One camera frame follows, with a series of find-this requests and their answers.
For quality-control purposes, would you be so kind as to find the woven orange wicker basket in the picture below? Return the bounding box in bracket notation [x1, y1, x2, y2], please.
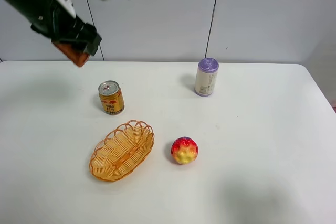
[89, 120, 155, 182]

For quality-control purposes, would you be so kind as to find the gold energy drink can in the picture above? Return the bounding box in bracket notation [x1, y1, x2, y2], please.
[98, 80, 125, 115]

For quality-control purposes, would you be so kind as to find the purple white cylindrical roll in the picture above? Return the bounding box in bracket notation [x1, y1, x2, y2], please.
[195, 58, 219, 97]

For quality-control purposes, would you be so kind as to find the red yellow strawberry pastry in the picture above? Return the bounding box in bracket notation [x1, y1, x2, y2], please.
[171, 137, 198, 165]

